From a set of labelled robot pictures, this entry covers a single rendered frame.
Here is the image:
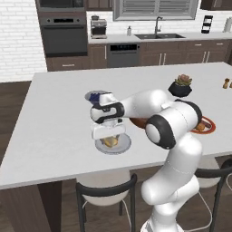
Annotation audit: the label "golden bread bun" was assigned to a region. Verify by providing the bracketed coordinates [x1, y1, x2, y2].
[100, 136, 121, 150]
[194, 122, 207, 132]

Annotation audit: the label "dark dishwasher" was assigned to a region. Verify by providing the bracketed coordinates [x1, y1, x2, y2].
[106, 43, 141, 69]

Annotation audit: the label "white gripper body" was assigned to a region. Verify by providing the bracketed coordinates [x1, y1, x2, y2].
[91, 122, 127, 141]

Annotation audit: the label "dark sink basin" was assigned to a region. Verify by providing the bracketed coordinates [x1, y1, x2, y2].
[134, 33, 186, 41]

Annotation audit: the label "brown bowl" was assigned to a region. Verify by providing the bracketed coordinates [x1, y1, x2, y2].
[129, 116, 150, 130]

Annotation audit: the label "silver coffee machine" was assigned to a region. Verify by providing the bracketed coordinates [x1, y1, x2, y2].
[90, 14, 109, 40]

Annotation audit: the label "dark wood upper cupboard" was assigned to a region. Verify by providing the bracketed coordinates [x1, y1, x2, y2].
[199, 0, 232, 12]
[85, 0, 114, 12]

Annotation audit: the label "dark wood island base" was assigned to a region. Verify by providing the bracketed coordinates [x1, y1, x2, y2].
[0, 179, 63, 232]

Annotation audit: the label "window with grey blinds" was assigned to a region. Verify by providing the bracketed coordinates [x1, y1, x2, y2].
[112, 0, 200, 22]

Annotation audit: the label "dark wood lower cupboards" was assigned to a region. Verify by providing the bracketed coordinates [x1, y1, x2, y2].
[44, 38, 232, 73]

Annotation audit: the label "dark microwave oven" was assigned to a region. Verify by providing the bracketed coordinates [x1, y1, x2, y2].
[34, 0, 87, 13]

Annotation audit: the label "black wall rack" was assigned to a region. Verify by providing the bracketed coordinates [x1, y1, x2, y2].
[200, 14, 214, 34]

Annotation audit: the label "plain grey plate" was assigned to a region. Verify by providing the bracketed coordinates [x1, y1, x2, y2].
[94, 132, 132, 156]

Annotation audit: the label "succulent in black pot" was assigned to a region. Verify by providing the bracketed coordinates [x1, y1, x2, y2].
[167, 73, 194, 99]

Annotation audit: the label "black stool with white seat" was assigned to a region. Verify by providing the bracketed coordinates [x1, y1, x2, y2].
[184, 156, 232, 232]
[74, 169, 139, 232]

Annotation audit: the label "red plate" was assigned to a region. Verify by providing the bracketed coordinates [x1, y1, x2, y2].
[189, 115, 218, 135]

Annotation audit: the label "dark built-in oven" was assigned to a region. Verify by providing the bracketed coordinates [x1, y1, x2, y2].
[38, 11, 89, 59]

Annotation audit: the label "dark tap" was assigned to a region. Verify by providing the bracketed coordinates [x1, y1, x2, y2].
[154, 15, 164, 35]

